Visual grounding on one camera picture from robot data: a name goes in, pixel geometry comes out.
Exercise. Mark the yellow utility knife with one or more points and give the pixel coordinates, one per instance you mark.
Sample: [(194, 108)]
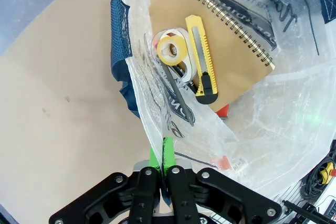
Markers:
[(203, 51)]

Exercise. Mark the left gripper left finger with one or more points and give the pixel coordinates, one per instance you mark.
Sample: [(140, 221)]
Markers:
[(141, 197)]

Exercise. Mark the brown kraft spiral notebook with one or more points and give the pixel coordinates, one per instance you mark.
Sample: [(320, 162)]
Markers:
[(178, 6)]

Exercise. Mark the yellow tape roll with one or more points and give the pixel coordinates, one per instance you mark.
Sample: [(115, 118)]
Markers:
[(182, 48)]

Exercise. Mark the small red-orange item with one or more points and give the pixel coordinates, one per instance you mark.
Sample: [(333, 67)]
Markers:
[(224, 111)]

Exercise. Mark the grey pen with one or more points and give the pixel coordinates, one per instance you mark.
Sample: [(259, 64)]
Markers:
[(178, 95)]

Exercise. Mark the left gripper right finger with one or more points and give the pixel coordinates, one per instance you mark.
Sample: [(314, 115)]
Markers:
[(183, 197)]

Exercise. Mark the yellow emergency stop button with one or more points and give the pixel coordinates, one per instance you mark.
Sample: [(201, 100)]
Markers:
[(326, 172)]

